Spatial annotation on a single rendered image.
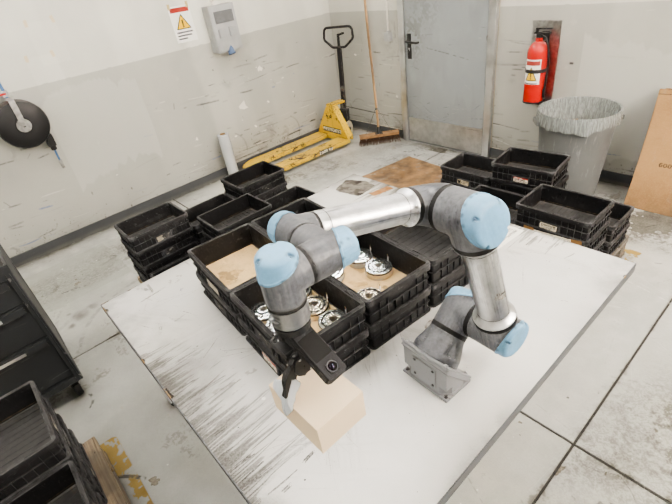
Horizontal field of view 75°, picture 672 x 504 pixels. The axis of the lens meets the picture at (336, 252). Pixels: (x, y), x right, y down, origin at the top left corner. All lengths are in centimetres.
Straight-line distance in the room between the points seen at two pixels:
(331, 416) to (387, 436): 49
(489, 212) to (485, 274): 19
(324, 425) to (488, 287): 54
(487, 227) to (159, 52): 402
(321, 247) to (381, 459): 74
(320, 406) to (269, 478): 49
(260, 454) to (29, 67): 366
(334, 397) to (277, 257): 34
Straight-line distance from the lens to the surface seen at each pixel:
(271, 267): 72
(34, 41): 441
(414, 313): 164
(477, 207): 99
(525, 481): 215
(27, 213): 458
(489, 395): 147
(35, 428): 219
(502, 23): 439
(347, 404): 91
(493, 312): 123
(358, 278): 167
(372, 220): 97
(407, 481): 130
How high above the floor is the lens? 185
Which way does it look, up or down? 34 degrees down
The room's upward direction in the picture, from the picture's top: 9 degrees counter-clockwise
